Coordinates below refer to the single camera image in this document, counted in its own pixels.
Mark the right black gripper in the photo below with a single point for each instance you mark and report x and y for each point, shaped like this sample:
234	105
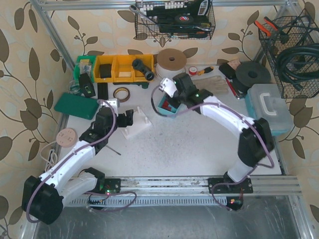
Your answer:
176	98

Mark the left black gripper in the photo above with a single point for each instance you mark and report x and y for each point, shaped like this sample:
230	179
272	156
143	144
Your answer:
127	117

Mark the brown tape roll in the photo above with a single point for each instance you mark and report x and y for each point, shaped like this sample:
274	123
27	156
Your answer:
122	94

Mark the red spring long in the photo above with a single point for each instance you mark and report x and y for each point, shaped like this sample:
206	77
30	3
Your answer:
166	106

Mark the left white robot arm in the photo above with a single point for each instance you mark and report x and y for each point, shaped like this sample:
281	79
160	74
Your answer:
45	197

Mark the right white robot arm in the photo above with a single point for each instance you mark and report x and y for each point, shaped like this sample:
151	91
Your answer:
255	139

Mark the teal plastic bin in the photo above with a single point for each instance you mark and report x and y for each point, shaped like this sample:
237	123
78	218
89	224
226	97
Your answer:
176	107

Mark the red white tape roll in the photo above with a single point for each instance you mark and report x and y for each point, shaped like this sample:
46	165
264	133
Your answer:
192	70

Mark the beige work glove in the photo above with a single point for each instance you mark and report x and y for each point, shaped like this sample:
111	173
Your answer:
215	84

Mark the yellow black screwdriver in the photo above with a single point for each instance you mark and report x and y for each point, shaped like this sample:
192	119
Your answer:
205	71

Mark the black orange screwdriver left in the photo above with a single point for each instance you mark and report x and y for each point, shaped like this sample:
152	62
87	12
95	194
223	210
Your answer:
113	150

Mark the black aluminium extrusion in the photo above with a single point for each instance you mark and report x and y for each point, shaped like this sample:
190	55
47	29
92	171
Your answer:
103	93

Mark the green case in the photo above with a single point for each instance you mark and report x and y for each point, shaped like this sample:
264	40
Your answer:
77	106

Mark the black sander block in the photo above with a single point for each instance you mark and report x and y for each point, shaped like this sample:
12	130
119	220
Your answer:
227	71

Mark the red utility knife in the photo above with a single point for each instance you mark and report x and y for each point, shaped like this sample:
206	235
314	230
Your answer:
236	93

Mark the black foam block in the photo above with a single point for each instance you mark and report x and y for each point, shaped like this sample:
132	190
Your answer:
105	70

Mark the yellow triple bin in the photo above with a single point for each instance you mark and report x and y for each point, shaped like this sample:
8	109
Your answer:
122	70

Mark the grey pipe fitting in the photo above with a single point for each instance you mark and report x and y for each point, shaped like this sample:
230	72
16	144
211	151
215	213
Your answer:
138	65

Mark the black disc spool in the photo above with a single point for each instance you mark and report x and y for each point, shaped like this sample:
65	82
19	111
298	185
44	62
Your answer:
249	73

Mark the pink round power strip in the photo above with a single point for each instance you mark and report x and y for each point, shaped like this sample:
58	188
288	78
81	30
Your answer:
66	137

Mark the green bin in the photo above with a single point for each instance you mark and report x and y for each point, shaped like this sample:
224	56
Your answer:
84	64

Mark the black electrical tape roll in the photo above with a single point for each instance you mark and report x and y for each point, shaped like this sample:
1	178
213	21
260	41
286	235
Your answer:
184	19

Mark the clear teal toolbox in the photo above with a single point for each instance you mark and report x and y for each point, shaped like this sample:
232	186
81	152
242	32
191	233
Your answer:
264	101

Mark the white peg base plate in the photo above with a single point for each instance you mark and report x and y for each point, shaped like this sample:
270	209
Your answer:
140	123

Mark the white cable spool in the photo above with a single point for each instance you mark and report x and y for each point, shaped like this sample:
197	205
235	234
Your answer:
170	62

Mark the wire basket top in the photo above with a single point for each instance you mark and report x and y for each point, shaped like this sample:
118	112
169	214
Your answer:
155	19

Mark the wire basket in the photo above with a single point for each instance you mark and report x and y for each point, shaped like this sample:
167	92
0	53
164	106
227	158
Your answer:
293	55
155	19

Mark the orange handled pliers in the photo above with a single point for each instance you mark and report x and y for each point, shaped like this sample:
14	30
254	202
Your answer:
263	27

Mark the wire basket right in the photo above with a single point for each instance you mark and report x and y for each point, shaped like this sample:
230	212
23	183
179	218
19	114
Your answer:
293	55

